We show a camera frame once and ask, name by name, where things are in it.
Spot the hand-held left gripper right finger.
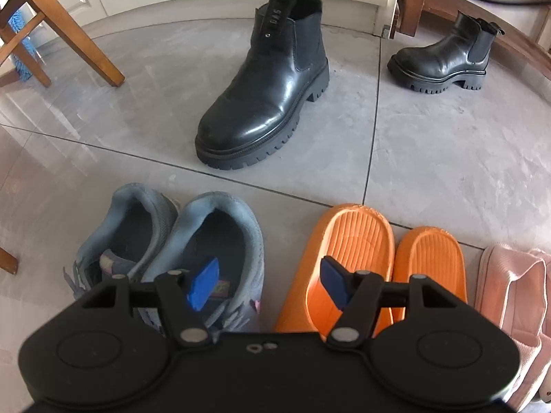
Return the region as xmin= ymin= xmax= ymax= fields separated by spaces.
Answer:
xmin=321 ymin=256 xmax=459 ymax=348

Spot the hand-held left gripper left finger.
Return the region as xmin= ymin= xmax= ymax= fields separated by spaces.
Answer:
xmin=82 ymin=258 xmax=219 ymax=348

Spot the wooden shoe rack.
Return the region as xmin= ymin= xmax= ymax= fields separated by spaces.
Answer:
xmin=398 ymin=0 xmax=551 ymax=74

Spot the orange slipper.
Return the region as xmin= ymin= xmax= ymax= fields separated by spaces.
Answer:
xmin=274 ymin=203 xmax=396 ymax=340
xmin=379 ymin=226 xmax=468 ymax=323

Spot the blue grey sneaker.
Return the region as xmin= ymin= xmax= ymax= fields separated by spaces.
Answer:
xmin=64 ymin=183 xmax=179 ymax=336
xmin=129 ymin=192 xmax=264 ymax=336

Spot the black leather boot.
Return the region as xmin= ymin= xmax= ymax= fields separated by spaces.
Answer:
xmin=386 ymin=11 xmax=505 ymax=95
xmin=195 ymin=0 xmax=330 ymax=170

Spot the wooden furniture leg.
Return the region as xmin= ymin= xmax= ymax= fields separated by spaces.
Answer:
xmin=0 ymin=247 xmax=19 ymax=275

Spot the wooden chair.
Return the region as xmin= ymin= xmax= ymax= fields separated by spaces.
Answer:
xmin=0 ymin=0 xmax=125 ymax=89

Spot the blue chenille mop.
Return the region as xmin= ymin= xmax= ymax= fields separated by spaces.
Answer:
xmin=8 ymin=11 xmax=36 ymax=83

